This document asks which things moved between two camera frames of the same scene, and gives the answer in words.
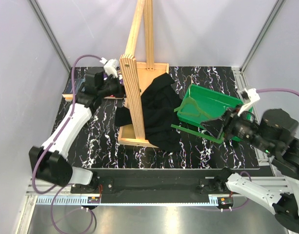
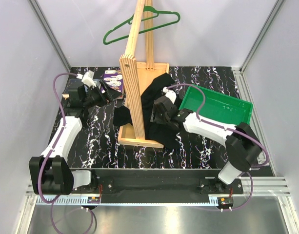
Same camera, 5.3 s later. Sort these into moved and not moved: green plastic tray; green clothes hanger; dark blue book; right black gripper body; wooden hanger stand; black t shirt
Moved: green clothes hanger; right black gripper body
Not moved: green plastic tray; dark blue book; black t shirt; wooden hanger stand
